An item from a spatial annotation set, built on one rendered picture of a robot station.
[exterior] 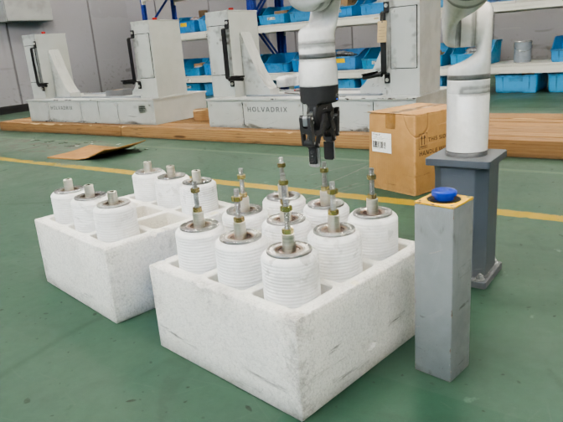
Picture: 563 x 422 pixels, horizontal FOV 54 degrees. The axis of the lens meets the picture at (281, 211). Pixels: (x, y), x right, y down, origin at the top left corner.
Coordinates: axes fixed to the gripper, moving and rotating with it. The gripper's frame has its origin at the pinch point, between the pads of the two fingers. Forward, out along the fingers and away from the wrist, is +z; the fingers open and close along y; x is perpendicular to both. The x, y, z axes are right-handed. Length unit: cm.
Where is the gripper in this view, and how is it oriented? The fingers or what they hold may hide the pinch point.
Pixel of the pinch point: (322, 156)
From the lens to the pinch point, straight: 112.9
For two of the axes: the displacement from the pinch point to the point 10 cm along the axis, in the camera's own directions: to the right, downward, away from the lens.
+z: 0.7, 9.5, 2.9
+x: -8.7, -0.8, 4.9
